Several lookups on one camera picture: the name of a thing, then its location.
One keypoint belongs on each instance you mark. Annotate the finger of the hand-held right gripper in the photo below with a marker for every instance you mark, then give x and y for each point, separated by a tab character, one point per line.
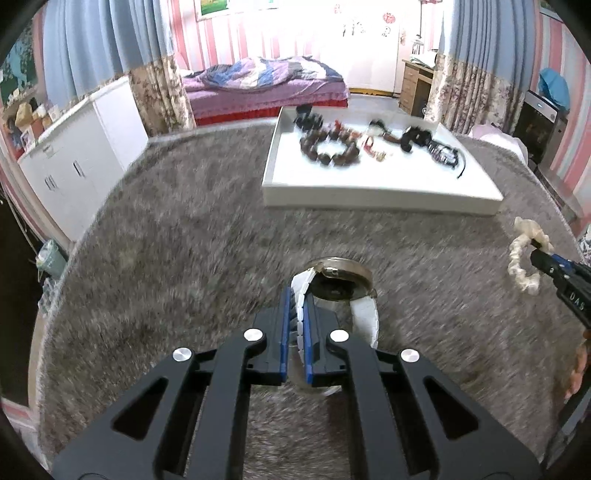
547	272
559	261

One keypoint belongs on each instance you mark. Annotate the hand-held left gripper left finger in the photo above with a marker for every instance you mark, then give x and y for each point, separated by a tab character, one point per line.
282	341

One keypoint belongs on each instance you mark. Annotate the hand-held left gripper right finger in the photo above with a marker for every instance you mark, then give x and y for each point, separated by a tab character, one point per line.
312	346

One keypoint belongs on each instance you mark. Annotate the cream scrunchie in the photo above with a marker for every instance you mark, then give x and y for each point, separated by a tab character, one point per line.
517	272

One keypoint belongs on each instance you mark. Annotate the white shallow tray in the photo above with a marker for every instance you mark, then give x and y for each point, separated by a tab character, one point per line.
369	189

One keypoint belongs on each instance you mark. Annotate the black hair claw clip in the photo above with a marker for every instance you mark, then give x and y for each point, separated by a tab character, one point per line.
308	121

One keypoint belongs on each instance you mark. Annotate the person's right hand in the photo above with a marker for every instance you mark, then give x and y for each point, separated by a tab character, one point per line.
576	374

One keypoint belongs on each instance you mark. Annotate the black appliance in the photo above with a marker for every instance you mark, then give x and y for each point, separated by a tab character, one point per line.
535	129

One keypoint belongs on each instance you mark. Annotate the pink cushion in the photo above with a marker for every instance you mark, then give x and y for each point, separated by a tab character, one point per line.
489	134

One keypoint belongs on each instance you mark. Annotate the blue cloth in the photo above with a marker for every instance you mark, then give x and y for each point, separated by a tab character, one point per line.
554	87

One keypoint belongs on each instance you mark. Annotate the blue floral curtain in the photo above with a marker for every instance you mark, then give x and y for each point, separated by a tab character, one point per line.
471	92
157	97

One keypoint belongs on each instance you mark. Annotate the wooden desk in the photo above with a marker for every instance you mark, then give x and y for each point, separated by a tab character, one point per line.
413	87

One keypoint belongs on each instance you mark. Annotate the purple bed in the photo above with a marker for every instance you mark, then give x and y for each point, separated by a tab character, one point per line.
277	99

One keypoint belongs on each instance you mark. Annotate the teal cup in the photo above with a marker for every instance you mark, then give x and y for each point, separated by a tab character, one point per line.
51	261

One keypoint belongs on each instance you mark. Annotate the desk lamp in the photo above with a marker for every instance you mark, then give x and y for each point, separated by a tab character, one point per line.
418	46

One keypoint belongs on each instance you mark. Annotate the white cabinet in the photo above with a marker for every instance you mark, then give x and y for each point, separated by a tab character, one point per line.
92	152

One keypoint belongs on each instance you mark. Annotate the striped purple quilt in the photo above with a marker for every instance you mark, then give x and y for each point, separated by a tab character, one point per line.
268	71

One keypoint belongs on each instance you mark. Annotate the tan plush toy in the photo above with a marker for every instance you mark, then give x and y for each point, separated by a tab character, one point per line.
23	115

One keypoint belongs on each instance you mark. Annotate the framed wall picture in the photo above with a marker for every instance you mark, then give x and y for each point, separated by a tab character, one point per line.
212	8

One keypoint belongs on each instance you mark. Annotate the wall poster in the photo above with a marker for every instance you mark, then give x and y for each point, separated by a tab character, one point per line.
18	69

